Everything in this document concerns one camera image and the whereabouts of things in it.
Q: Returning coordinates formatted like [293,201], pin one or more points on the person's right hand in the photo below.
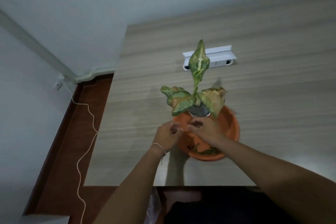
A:
[207,132]

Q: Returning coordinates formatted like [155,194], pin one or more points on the person's left forearm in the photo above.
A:
[134,192]

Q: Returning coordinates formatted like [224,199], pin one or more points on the white upright wall pipe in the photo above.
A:
[34,44]

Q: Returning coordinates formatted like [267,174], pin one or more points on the white skirting pipe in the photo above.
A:
[97,73]

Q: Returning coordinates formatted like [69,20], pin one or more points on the white wall socket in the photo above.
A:
[58,82]

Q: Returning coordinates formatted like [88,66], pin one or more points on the person's left hand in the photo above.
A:
[165,134]

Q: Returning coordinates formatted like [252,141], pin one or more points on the potted plant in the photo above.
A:
[199,61]

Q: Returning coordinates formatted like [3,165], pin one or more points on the person's right forearm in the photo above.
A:
[278,179]

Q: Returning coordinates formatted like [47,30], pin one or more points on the white desk socket box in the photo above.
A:
[220,55]

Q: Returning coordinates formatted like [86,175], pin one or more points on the orange plastic basin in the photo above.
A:
[228,126]

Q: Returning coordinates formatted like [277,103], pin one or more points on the person's black trousers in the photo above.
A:
[223,208]

